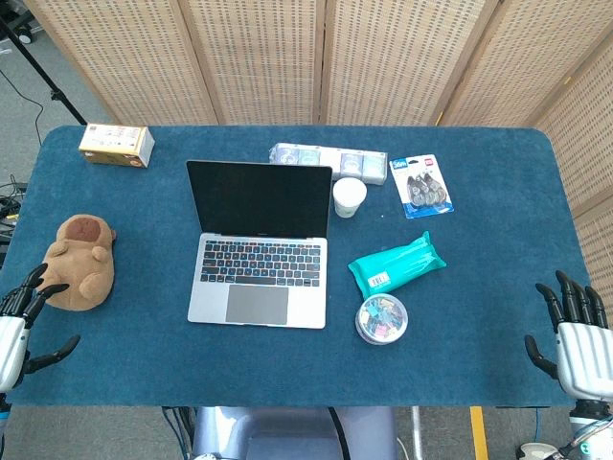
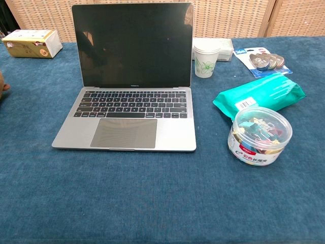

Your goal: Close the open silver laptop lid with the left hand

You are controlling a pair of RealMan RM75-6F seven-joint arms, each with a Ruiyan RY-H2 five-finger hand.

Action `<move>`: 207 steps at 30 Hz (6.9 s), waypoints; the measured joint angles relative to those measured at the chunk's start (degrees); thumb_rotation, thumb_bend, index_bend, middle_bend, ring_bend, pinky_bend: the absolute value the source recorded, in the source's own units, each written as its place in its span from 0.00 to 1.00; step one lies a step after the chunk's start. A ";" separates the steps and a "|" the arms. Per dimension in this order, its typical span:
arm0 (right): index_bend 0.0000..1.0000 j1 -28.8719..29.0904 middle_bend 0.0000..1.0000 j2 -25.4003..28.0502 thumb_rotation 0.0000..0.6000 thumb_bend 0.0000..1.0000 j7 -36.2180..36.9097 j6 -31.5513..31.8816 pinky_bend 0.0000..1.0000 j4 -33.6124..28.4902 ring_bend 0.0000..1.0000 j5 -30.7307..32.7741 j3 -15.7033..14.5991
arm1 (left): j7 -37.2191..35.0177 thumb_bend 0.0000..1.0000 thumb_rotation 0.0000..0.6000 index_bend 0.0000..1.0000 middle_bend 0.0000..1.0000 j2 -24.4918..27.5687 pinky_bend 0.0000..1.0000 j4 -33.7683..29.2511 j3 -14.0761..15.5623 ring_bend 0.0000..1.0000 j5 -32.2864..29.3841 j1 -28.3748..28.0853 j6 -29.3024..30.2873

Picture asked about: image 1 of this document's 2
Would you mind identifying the tangled floor cables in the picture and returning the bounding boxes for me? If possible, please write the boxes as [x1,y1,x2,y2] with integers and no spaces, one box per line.
[0,172,31,243]

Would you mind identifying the brown plush capybara toy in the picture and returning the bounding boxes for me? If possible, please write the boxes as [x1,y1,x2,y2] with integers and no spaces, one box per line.
[35,214,119,311]

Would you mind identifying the woven folding screen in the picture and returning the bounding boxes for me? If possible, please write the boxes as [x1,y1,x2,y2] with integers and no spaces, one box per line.
[21,0,613,308]

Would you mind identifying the correction tape blister pack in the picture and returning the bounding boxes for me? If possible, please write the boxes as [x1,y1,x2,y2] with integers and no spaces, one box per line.
[388,153,456,220]

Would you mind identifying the silver laptop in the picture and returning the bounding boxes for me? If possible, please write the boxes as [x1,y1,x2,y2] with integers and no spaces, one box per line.
[185,159,334,331]

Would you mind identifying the grey robot torso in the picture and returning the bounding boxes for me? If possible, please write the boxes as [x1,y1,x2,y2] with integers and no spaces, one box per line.
[191,405,399,460]

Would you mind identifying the teal wet wipes pack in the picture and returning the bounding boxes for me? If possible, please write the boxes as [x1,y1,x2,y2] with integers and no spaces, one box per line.
[347,230,448,296]

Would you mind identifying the clear tub of binder clips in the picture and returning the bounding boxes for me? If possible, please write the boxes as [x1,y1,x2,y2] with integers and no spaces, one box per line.
[354,293,410,345]

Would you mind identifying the black cable on torso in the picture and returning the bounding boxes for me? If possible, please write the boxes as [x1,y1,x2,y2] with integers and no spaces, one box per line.
[327,406,356,460]

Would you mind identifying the black tripod stand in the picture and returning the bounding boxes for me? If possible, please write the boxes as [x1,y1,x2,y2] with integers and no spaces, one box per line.
[0,16,88,126]

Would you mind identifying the white paper cup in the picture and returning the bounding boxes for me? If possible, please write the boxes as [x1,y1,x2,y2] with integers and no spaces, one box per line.
[332,176,369,219]

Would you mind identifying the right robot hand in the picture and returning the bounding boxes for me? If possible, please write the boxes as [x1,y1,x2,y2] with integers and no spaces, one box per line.
[524,270,613,402]

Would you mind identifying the wrapped pocket tissue multipack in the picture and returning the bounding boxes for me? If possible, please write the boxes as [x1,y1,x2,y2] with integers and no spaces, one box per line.
[267,142,388,187]

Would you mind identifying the yellow cardboard box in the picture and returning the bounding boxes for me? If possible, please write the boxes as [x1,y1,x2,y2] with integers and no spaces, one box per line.
[78,123,156,169]

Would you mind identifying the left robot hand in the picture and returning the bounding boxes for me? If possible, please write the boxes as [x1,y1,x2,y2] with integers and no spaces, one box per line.
[0,262,81,393]

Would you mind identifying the white shoe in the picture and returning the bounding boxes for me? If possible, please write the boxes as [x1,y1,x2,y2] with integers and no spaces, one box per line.
[517,442,567,460]

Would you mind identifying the blue table mat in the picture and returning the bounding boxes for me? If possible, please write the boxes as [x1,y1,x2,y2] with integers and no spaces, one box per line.
[0,125,595,408]

